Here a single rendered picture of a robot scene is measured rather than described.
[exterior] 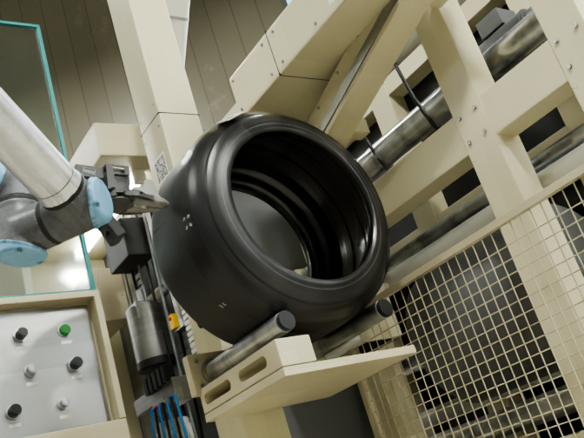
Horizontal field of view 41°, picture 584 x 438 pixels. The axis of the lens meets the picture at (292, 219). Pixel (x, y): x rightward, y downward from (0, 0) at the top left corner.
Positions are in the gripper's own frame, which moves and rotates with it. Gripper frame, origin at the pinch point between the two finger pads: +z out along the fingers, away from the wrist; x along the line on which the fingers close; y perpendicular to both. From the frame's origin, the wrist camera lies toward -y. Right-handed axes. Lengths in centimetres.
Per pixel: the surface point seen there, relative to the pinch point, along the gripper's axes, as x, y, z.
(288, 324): -10.9, -31.3, 19.2
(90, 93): 363, 308, 131
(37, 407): 64, -26, -11
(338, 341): 7, -29, 46
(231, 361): 11.6, -31.9, 17.6
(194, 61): 292, 303, 191
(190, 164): -7.5, 7.0, 4.1
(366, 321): -5, -28, 45
